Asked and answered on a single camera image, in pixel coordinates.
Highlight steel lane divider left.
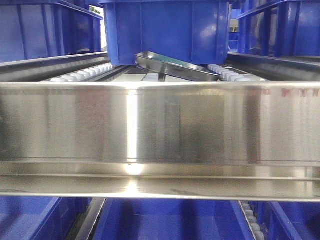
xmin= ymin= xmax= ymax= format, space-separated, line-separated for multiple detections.
xmin=65 ymin=197 xmax=106 ymax=240

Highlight white roller track center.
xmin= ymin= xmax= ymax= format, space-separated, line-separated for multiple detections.
xmin=141 ymin=72 xmax=159 ymax=82

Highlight blue bin upper middle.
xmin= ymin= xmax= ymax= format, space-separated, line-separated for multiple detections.
xmin=97 ymin=0 xmax=232 ymax=65

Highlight blue bin lower right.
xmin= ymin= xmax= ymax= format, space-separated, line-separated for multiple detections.
xmin=253 ymin=201 xmax=320 ymax=240

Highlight blue bin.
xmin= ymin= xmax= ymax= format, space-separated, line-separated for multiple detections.
xmin=97 ymin=0 xmax=232 ymax=65
xmin=94 ymin=198 xmax=254 ymax=240
xmin=0 ymin=196 xmax=92 ymax=240
xmin=237 ymin=0 xmax=320 ymax=57
xmin=253 ymin=201 xmax=320 ymax=240
xmin=0 ymin=0 xmax=103 ymax=63

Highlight white roller track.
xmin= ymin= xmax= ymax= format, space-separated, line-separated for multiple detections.
xmin=207 ymin=64 xmax=267 ymax=82
xmin=141 ymin=72 xmax=159 ymax=82
xmin=42 ymin=63 xmax=116 ymax=83

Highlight blue bin upper right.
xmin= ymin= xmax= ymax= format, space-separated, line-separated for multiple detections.
xmin=237 ymin=0 xmax=320 ymax=57

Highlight blue bin upper left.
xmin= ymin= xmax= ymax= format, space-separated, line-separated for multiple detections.
xmin=0 ymin=0 xmax=103 ymax=63

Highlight blue bin lower middle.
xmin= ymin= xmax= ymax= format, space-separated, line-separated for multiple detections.
xmin=94 ymin=198 xmax=254 ymax=240

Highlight white roller track right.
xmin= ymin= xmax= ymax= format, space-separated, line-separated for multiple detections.
xmin=207 ymin=64 xmax=267 ymax=82

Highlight white roller track left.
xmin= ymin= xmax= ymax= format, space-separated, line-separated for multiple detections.
xmin=42 ymin=63 xmax=116 ymax=83

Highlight stainless steel shelf front rail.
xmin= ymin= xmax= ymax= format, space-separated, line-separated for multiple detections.
xmin=0 ymin=81 xmax=320 ymax=202

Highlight blue bin lower left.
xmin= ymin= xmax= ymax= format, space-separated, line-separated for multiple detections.
xmin=0 ymin=196 xmax=92 ymax=240

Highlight tilted steel tray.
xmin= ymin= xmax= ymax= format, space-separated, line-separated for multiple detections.
xmin=135 ymin=51 xmax=221 ymax=82

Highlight roller track divider right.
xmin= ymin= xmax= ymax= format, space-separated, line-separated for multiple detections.
xmin=238 ymin=201 xmax=265 ymax=240

